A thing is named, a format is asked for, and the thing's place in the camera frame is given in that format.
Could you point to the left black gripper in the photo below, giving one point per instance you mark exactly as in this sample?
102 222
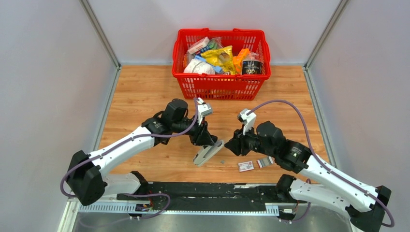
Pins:
201 136

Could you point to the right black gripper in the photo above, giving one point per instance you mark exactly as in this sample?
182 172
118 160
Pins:
237 144

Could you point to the grey and black stapler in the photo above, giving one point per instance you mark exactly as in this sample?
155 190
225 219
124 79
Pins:
207 152

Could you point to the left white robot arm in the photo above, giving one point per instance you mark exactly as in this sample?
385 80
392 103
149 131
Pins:
89 176

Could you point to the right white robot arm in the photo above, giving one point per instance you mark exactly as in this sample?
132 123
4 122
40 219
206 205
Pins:
359 202

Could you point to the red white staple box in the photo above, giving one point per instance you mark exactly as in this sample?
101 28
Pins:
245 166

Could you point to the grey staple strip box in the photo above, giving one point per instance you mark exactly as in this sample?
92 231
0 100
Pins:
265 162

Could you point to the red plastic shopping basket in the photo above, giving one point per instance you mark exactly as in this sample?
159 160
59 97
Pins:
219 86

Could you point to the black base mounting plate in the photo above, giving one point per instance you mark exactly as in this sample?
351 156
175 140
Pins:
196 196

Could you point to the white round package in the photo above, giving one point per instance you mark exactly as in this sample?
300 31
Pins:
199 67

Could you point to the black can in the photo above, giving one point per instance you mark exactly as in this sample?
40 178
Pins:
251 66

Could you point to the orange package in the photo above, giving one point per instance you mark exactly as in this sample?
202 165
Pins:
237 60

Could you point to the yellow snack bag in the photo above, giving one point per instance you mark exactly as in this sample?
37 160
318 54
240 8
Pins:
221 57

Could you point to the white pink box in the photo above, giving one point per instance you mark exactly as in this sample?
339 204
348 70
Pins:
198 46

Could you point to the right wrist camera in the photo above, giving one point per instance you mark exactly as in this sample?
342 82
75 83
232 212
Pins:
247 118

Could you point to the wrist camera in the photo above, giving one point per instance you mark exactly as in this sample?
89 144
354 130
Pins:
204 109
247 118

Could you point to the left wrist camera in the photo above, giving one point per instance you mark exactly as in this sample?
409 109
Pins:
204 109

